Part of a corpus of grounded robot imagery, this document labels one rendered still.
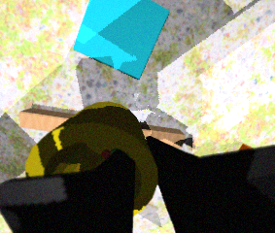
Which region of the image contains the tan flat bar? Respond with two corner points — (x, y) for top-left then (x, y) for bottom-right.
(19, 108), (186, 149)

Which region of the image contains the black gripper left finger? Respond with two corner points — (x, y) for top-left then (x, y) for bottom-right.
(0, 149), (135, 233)

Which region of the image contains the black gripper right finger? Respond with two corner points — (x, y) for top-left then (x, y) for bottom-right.
(146, 136), (275, 233)

